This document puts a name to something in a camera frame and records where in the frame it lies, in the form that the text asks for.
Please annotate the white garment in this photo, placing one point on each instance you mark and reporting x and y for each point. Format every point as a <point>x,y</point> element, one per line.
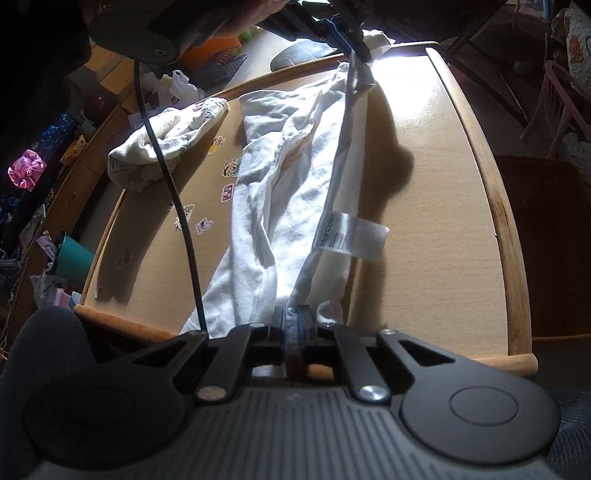
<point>295,194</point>

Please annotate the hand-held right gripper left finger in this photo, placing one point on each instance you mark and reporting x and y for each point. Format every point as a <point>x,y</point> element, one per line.
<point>277,325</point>

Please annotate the black round stool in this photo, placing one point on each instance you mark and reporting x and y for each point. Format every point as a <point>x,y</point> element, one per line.
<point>295,51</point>

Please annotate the person's left leg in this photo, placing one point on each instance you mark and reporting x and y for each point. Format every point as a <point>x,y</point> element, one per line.
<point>51,337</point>

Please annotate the person's right leg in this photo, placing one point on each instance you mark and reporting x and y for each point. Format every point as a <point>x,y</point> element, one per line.
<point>572,438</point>

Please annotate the person's leg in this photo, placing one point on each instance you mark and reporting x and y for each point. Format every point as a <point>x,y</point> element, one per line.
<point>572,438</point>
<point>51,337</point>

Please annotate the patterned light cloth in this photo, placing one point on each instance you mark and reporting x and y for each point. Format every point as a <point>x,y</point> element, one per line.
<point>134,152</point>

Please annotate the pink chair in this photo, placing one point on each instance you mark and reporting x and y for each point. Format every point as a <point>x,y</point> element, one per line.
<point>554,106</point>

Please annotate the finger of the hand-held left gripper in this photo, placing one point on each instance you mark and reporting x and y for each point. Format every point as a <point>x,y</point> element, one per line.
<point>353,16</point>
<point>339,34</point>

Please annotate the orange basket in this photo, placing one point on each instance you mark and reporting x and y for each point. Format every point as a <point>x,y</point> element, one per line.
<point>212,46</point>

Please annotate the person's left hand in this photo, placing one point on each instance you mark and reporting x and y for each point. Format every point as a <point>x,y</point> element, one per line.
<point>251,11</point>

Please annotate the teal container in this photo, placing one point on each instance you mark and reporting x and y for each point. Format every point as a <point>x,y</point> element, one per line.
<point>71,258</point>

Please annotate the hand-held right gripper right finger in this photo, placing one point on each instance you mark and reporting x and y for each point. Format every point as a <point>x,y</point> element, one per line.
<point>307,326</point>

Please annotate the white plastic bag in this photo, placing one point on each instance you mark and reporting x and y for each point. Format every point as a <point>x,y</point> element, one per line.
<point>178,85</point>

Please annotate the wooden low cabinet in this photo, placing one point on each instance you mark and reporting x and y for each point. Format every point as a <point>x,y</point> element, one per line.
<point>83,184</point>

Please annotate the heart print quilt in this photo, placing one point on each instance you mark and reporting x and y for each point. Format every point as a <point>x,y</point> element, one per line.
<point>577,41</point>

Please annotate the shiny pink bag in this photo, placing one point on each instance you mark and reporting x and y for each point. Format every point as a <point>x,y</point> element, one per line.
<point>27,168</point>

